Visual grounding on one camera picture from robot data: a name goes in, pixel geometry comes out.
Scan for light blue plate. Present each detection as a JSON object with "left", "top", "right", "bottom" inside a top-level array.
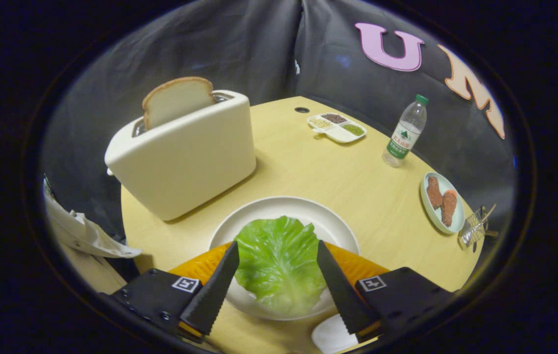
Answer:
[{"left": 420, "top": 172, "right": 465, "bottom": 235}]

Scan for white leaf-shaped plate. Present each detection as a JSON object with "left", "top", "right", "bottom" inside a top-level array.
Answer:
[{"left": 311, "top": 314, "right": 358, "bottom": 354}]

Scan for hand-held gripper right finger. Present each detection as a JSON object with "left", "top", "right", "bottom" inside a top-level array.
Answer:
[{"left": 317, "top": 240, "right": 457, "bottom": 343}]

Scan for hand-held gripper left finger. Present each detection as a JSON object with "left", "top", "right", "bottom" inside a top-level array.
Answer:
[{"left": 107, "top": 241, "right": 240, "bottom": 343}]

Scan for toast bread slice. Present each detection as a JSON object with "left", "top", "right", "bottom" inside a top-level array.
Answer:
[{"left": 142, "top": 77, "right": 216, "bottom": 131}]

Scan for white divided condiment dish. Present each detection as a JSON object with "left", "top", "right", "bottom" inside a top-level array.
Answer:
[{"left": 307, "top": 113, "right": 367, "bottom": 144}]

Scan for brown meat patty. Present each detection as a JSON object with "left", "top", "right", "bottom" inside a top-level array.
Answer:
[
  {"left": 427, "top": 176, "right": 443, "bottom": 209},
  {"left": 440, "top": 190, "right": 458, "bottom": 228}
]

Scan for clear utensil holder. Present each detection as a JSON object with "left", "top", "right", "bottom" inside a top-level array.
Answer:
[{"left": 459, "top": 206, "right": 498, "bottom": 249}]

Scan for clear plastic water bottle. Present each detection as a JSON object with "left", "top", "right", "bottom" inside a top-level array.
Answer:
[{"left": 382, "top": 94, "right": 429, "bottom": 168}]

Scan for beige fabric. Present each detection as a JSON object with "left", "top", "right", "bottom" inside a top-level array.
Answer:
[{"left": 58, "top": 241, "right": 128, "bottom": 295}]

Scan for round cream plate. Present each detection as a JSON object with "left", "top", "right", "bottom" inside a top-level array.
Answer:
[{"left": 209, "top": 196, "right": 360, "bottom": 322}]

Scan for green lettuce leaf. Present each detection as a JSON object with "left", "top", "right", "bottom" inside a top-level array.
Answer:
[{"left": 234, "top": 216, "right": 328, "bottom": 317}]

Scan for white crumpled cloth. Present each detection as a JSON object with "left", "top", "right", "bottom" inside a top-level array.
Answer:
[{"left": 43, "top": 179, "right": 143, "bottom": 259}]

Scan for white toaster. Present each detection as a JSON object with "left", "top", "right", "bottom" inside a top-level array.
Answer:
[{"left": 104, "top": 90, "right": 257, "bottom": 222}]

